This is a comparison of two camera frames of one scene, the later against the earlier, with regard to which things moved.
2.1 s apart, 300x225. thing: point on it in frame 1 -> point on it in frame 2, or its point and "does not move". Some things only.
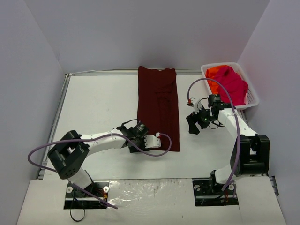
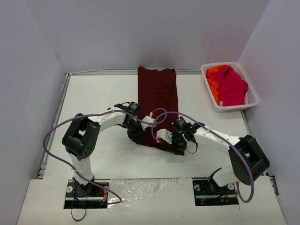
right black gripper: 202,119 -> 175,145
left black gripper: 135,145 -> 136,133
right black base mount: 204,196 does not move
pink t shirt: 236,86 does not move
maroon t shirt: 157,105 does not move
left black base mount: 76,198 does not move
